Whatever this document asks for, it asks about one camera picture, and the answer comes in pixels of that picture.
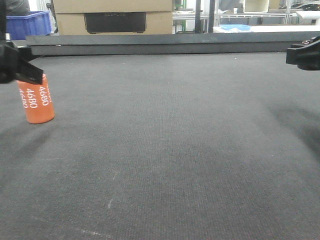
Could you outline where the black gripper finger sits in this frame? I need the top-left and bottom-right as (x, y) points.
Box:
(7, 41), (44, 85)
(285, 36), (320, 71)

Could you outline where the blue crate in background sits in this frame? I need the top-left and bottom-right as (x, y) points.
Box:
(6, 10), (52, 40)

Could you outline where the light blue tray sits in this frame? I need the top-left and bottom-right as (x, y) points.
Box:
(219, 24), (251, 33)

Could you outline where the cardboard box with black window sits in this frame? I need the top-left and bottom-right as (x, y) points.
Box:
(53, 0), (173, 36)

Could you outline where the orange 4680 cylinder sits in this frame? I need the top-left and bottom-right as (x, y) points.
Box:
(16, 74), (55, 124)

